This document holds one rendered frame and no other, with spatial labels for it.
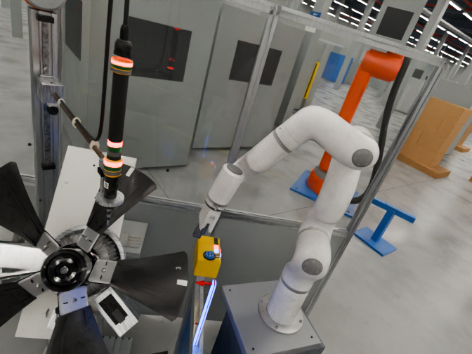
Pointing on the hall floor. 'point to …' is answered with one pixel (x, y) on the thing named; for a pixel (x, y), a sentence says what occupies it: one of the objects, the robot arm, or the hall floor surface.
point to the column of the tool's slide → (44, 180)
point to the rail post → (183, 324)
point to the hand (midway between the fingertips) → (198, 232)
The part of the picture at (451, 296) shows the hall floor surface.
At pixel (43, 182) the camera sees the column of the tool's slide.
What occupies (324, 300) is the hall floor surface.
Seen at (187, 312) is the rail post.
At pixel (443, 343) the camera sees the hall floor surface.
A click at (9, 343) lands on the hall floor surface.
